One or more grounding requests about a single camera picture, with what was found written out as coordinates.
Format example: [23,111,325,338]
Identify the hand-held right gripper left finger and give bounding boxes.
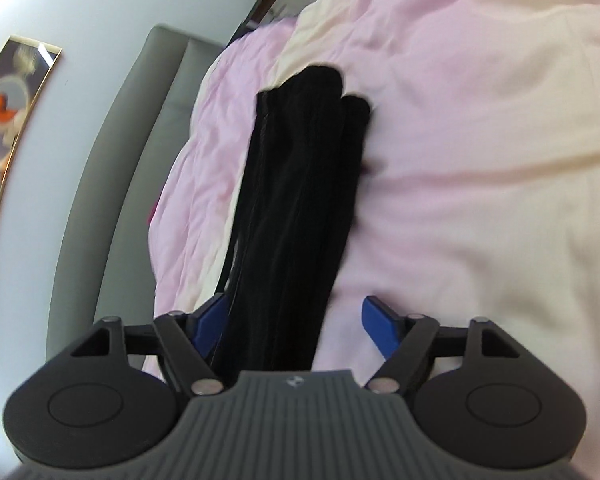
[70,292,229,397]

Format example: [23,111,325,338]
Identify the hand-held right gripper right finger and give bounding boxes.
[362,296,523,396]

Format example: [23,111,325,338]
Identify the black pants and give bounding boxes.
[211,63,373,386]

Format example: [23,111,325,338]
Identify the pink floral quilt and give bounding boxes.
[145,0,600,441]

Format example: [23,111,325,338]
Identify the grey padded headboard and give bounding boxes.
[45,24,226,376]

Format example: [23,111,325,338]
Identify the framed wall poster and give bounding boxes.
[0,35,63,346]

